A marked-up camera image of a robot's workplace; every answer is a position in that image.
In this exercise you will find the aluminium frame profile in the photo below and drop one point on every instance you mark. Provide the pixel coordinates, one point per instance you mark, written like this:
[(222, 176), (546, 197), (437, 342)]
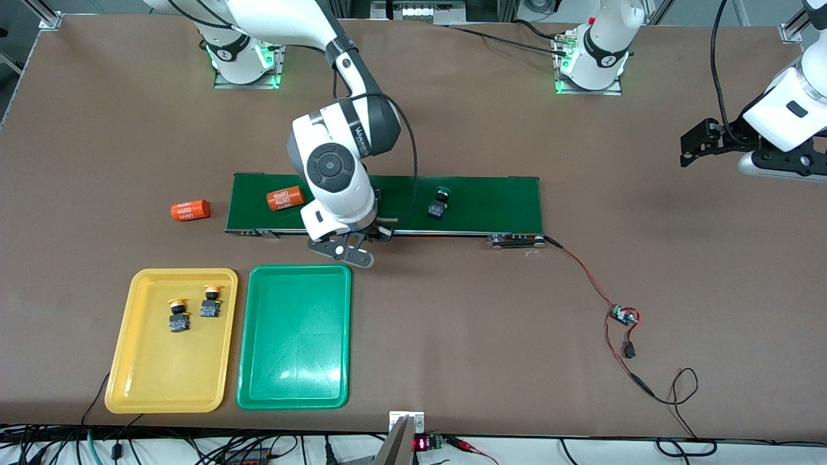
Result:
[(48, 20), (791, 31)]

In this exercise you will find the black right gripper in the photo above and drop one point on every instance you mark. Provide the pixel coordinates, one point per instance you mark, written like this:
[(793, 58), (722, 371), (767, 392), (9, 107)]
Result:
[(376, 230)]

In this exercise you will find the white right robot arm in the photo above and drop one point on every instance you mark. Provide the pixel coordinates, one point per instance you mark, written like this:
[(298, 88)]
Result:
[(329, 168)]

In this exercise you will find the red digit display module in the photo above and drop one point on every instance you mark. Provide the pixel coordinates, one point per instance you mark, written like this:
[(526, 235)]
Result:
[(421, 444)]

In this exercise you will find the yellow plastic tray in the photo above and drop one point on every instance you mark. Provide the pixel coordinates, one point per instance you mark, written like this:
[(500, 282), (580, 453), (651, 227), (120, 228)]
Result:
[(168, 374)]

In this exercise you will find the small green circuit board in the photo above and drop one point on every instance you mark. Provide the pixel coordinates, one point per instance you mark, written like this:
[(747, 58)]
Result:
[(623, 315)]

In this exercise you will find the red clip lead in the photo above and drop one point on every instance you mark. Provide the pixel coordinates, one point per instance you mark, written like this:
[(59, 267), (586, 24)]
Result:
[(471, 445)]

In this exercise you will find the orange electronic device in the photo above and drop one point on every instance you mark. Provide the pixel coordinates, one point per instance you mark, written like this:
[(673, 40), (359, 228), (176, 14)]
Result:
[(249, 460)]

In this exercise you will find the green plastic tray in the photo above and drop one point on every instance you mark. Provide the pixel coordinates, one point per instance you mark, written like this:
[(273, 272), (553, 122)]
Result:
[(294, 342)]

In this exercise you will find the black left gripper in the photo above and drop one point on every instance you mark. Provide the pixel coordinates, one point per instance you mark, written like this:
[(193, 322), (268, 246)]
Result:
[(729, 140)]

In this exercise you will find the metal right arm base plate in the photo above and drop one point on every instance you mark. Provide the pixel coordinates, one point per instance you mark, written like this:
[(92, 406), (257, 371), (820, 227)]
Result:
[(282, 71)]

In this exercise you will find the green belt conveyor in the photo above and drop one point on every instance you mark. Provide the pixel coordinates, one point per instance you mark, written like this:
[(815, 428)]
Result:
[(491, 203)]

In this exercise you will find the yellow push button switch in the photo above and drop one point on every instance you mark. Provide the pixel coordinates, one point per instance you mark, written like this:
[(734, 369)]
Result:
[(178, 323), (208, 310)]

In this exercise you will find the orange cylinder white print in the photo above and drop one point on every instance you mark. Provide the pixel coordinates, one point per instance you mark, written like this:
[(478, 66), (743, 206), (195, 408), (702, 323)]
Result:
[(190, 210), (285, 198)]

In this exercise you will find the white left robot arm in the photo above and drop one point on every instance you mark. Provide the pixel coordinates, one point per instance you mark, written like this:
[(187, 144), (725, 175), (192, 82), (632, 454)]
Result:
[(604, 45)]

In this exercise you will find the silver table edge bracket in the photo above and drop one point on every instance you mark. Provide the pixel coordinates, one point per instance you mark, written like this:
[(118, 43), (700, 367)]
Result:
[(418, 423)]

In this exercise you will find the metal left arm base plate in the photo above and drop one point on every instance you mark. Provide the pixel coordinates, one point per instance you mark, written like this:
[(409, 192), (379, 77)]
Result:
[(610, 91)]

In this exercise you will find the silver equipment box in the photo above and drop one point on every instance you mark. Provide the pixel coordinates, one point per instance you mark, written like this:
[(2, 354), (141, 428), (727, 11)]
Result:
[(420, 11)]

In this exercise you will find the grey metal pole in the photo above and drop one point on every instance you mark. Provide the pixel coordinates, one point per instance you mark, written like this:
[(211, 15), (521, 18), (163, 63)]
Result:
[(394, 449)]

